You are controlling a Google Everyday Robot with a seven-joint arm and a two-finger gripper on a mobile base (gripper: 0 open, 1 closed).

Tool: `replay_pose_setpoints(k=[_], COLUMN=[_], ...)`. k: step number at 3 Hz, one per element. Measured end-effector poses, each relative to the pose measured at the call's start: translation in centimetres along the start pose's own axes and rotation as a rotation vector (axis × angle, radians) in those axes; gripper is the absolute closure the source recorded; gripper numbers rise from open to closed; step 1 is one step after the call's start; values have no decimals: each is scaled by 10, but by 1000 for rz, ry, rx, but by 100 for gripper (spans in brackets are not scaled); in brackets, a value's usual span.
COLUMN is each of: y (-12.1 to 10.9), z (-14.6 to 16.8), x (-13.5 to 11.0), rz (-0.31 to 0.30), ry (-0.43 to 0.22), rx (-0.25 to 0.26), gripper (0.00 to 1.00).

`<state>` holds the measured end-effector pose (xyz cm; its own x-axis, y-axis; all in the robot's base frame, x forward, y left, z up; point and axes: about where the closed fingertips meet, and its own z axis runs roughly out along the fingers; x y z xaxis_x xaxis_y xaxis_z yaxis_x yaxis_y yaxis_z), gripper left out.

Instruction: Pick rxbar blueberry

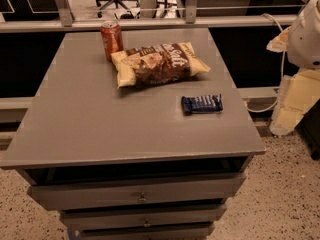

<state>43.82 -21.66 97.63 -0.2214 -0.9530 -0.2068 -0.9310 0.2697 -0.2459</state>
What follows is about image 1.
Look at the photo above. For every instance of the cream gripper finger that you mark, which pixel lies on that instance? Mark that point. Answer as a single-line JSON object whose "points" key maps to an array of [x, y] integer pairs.
{"points": [[297, 95], [280, 42]]}

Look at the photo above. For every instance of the blue rxbar blueberry bar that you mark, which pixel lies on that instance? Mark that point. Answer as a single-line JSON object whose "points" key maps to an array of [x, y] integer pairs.
{"points": [[202, 104]]}

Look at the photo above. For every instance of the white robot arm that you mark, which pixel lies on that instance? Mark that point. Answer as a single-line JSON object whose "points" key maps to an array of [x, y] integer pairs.
{"points": [[303, 49]]}

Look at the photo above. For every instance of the grey metal railing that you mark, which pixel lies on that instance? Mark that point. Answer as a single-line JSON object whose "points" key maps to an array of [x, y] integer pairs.
{"points": [[86, 15]]}

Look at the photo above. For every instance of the yellow brown chip bag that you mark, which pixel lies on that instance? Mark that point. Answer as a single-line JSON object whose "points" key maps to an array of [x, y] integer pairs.
{"points": [[157, 64]]}

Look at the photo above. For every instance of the grey drawer cabinet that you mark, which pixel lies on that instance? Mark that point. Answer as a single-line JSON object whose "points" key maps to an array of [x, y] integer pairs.
{"points": [[81, 127]]}

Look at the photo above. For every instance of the orange soda can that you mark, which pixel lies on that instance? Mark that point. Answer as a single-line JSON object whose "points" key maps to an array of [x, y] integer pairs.
{"points": [[111, 37]]}

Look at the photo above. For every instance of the bottom grey drawer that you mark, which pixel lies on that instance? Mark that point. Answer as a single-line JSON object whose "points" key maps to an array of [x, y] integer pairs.
{"points": [[162, 232]]}

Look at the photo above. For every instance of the grey drawer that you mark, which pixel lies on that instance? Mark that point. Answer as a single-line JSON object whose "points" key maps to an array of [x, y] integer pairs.
{"points": [[162, 232], [144, 217], [137, 191]]}

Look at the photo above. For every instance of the middle grey drawer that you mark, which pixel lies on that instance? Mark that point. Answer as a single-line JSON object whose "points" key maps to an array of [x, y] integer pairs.
{"points": [[144, 217]]}

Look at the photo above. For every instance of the top grey drawer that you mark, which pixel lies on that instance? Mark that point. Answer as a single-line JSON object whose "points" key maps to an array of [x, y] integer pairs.
{"points": [[137, 191]]}

